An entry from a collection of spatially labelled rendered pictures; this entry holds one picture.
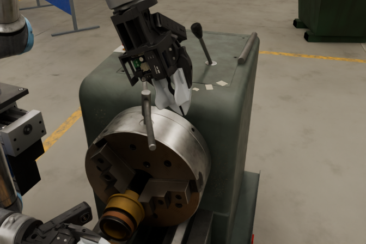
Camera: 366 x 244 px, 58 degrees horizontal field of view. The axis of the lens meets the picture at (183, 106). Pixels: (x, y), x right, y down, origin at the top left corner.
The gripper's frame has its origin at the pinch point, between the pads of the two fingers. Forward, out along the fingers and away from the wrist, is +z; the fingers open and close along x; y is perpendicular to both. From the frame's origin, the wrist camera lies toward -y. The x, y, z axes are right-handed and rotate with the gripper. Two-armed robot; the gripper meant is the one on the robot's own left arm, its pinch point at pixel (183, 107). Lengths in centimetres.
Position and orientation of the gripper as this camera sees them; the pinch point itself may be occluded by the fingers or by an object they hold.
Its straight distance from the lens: 60.1
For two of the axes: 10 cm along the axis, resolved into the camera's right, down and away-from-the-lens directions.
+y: -2.8, 4.9, -8.3
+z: 3.5, 8.5, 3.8
